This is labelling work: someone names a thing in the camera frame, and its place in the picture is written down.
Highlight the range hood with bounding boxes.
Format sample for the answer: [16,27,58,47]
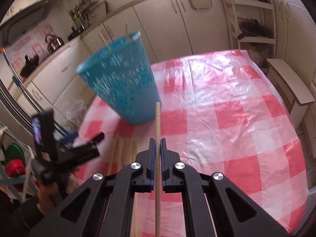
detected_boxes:
[1,0,58,47]

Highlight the wooden chopstick on table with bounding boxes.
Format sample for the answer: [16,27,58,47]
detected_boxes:
[107,134,119,176]
[127,139,139,164]

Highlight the utensil rack with plants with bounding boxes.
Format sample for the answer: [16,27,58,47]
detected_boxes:
[68,0,109,41]

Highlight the white wooden stool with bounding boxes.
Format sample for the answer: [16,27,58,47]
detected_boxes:
[266,58,315,129]

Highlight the black wok on stove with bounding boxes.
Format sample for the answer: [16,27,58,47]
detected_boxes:
[20,55,39,78]

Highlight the blue perforated plastic basket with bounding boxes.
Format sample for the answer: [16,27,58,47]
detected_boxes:
[76,32,162,125]

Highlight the steel kettle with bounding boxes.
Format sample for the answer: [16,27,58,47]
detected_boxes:
[45,34,65,54]

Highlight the cream kitchen base cabinets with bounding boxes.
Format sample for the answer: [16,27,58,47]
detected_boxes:
[17,0,315,119]

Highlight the black pan on shelf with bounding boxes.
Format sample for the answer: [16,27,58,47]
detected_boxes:
[237,19,273,40]

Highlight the white storage shelf rack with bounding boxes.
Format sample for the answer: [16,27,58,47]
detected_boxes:
[222,0,277,58]

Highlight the hand holding other gripper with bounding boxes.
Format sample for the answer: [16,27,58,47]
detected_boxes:
[37,182,59,215]

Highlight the blue handled mop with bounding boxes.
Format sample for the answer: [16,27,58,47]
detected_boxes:
[1,47,75,140]

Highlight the red white checkered tablecloth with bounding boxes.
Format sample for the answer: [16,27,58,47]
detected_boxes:
[75,50,308,236]

